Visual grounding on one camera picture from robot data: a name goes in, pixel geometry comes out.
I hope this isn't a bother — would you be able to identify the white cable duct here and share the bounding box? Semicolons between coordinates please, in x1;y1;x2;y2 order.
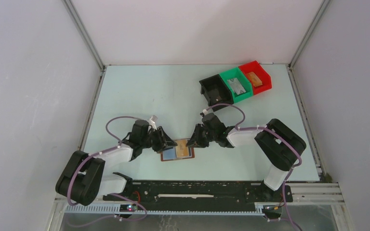
65;204;272;216

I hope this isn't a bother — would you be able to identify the dark card in black bin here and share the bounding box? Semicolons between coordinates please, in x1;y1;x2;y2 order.
209;89;223;105

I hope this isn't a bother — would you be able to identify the green plastic bin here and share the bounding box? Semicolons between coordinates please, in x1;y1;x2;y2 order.
219;67;253;103

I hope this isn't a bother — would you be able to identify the silver card in green bin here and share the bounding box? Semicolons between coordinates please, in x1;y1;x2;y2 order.
227;77;246;95

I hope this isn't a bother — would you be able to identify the brown leather card holder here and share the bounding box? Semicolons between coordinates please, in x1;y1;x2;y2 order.
160;139;195;162

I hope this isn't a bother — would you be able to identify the black plastic bin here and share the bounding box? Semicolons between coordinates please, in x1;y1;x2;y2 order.
199;74;234;106

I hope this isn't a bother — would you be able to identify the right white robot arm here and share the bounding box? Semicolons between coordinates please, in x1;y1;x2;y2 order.
186;113;306;201

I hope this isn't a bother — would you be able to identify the gold VIP credit card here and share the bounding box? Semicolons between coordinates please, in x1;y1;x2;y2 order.
175;139;190;159

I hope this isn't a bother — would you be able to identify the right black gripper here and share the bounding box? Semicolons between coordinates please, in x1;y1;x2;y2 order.
186;123;217;148

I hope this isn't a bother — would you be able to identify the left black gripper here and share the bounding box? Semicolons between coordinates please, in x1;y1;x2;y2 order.
140;126;177;153

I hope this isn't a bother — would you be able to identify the red plastic bin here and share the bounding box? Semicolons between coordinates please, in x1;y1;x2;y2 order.
238;61;272;95

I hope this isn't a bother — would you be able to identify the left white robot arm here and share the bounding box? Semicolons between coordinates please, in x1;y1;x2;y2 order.
55;117;177;206

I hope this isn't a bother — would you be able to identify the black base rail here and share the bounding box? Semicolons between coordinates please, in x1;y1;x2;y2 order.
121;180;293;211

